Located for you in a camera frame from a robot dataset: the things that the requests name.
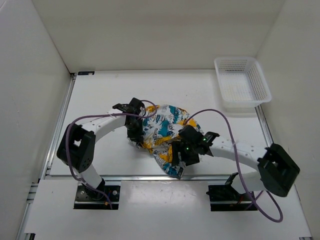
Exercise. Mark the white patterned printed shorts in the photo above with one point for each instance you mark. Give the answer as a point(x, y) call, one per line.
point(160, 130)

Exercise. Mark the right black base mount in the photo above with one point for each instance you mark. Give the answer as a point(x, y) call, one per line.
point(224, 198)

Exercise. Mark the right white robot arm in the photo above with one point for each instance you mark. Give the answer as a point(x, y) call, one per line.
point(274, 170)

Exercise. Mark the small black label plate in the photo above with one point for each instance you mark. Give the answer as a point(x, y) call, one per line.
point(86, 73)

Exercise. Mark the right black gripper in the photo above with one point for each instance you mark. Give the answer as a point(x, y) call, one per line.
point(178, 146)

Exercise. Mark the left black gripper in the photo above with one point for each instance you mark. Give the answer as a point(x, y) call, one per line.
point(138, 136)

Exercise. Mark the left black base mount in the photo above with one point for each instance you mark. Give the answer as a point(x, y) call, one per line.
point(86, 199)

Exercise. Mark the white perforated plastic basket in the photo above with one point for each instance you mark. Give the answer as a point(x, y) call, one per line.
point(241, 82)

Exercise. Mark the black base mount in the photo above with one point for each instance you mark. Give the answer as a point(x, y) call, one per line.
point(224, 198)
point(86, 199)

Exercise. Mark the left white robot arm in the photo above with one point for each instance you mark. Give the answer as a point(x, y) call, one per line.
point(77, 146)

